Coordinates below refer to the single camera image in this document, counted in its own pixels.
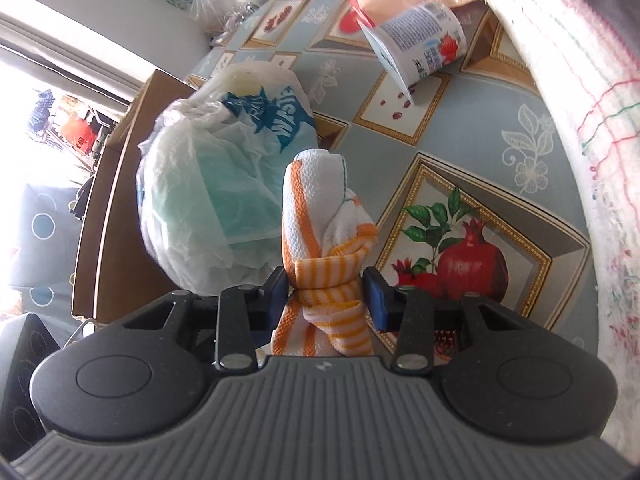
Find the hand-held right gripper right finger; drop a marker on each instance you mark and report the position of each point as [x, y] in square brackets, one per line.
[375, 300]

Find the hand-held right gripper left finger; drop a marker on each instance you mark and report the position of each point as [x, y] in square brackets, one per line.
[277, 295]

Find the orange striped white towel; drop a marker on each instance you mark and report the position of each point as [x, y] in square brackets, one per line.
[320, 210]

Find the brown cardboard box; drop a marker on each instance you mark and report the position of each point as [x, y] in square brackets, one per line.
[110, 220]

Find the white plastic bag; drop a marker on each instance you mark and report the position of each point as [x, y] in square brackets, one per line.
[200, 200]

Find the fruit print table mat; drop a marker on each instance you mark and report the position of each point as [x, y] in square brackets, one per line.
[450, 135]

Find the grey-blue circle print blanket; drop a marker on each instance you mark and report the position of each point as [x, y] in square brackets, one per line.
[45, 240]

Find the red plastic crate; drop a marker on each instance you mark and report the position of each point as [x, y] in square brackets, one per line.
[75, 132]

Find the white strawberry print tub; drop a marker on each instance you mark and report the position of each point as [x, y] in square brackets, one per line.
[415, 42]

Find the black patterned box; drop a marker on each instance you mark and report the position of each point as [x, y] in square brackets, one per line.
[25, 375]

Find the grey patchwork quilt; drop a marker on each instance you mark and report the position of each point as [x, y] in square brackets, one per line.
[600, 160]

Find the clear plastic bag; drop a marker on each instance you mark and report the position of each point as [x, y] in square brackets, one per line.
[215, 10]

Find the blue hanging garment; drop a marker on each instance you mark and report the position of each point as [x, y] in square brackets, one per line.
[42, 110]

